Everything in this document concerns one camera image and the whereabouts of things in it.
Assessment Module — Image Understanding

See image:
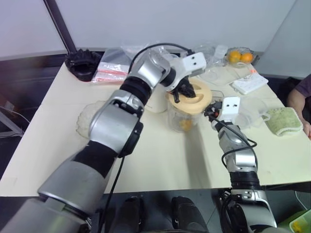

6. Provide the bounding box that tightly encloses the large clear zip bag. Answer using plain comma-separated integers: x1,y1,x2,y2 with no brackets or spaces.
99,48,137,66

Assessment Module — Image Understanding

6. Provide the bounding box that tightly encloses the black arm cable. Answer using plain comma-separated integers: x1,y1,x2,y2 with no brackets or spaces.
208,116,258,168
103,43,195,219

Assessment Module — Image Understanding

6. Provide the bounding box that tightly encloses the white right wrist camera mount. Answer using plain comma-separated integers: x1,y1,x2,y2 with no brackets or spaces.
215,96,242,122

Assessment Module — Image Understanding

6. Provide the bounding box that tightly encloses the clear plastic plate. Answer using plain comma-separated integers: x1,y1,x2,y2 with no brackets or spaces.
77,101,105,139

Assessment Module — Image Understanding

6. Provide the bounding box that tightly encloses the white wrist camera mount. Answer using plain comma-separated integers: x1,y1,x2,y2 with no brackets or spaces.
167,52,207,93
215,96,242,122

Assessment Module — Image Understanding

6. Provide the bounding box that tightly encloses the grey metal frame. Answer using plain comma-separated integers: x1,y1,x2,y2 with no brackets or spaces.
0,105,25,138

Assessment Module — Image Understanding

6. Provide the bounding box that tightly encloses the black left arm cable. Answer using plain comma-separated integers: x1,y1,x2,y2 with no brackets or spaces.
103,43,195,219

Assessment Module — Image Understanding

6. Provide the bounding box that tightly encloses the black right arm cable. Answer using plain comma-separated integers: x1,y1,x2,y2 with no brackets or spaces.
208,116,258,168

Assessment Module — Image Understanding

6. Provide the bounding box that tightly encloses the clear blender jar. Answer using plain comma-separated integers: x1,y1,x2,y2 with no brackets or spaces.
167,89,224,133

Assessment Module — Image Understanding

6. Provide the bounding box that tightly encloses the dark metal pole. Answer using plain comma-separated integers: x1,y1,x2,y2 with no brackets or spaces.
43,0,77,53

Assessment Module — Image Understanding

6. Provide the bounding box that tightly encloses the green folded cloth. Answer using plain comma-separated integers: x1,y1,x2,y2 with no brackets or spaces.
263,107,303,135

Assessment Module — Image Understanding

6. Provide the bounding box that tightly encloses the white power strip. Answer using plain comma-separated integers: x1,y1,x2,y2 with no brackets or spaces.
232,74,269,95

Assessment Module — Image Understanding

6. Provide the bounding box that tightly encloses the whole orange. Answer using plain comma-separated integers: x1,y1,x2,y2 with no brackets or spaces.
240,52,254,64
229,50,242,64

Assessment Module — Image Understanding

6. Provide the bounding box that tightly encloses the person's purple shirt sleeve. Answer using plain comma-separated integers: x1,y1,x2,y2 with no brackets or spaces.
295,73,311,98

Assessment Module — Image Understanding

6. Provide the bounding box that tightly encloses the clear plastic measuring cup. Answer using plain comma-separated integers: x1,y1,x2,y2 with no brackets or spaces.
237,97,271,129

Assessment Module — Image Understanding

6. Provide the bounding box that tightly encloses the beige blender lid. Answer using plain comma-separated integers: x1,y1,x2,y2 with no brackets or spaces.
166,81,213,114

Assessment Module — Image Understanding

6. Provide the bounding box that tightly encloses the black spiky rubber object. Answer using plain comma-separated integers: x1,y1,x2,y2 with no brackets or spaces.
65,48,101,83

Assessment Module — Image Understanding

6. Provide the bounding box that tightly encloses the bag of oranges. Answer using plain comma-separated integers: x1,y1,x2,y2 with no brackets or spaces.
225,47,259,66

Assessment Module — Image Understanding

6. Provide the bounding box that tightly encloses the green plastic bin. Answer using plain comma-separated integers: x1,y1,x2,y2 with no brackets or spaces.
276,210,311,233

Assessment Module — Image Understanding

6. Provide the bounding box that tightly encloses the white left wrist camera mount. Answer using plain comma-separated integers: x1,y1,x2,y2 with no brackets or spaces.
167,52,207,93

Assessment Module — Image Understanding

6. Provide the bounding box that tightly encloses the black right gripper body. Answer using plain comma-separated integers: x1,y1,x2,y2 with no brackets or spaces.
210,101,224,118

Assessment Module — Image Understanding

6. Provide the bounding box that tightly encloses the white blender base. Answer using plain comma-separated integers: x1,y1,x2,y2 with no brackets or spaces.
145,83,169,114

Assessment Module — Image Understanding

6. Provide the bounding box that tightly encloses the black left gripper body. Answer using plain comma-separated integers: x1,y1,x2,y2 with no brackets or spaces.
177,76,195,92

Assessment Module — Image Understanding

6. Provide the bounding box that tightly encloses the pink striped zip bag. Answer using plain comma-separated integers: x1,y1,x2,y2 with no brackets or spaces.
98,62,130,74
91,71,127,84

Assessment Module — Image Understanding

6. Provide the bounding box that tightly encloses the white power cord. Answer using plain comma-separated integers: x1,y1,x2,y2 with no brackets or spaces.
225,62,256,85

